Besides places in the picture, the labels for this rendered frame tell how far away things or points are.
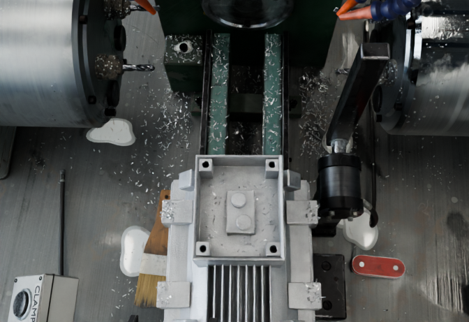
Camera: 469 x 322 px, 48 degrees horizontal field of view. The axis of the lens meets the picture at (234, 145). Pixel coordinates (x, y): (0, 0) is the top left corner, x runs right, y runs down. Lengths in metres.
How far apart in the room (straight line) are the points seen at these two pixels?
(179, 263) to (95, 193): 0.36
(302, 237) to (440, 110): 0.25
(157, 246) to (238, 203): 0.36
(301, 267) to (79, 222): 0.46
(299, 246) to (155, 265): 0.34
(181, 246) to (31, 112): 0.28
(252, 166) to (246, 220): 0.07
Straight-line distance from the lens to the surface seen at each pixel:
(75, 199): 1.00
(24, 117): 0.80
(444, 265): 0.99
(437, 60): 0.71
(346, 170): 0.73
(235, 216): 0.61
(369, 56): 0.56
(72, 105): 0.75
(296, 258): 0.67
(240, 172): 0.64
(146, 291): 0.93
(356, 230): 0.96
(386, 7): 0.61
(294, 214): 0.67
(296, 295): 0.65
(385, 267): 0.94
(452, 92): 0.73
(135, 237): 0.96
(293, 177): 0.67
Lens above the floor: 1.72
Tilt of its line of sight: 70 degrees down
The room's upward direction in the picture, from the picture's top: 4 degrees counter-clockwise
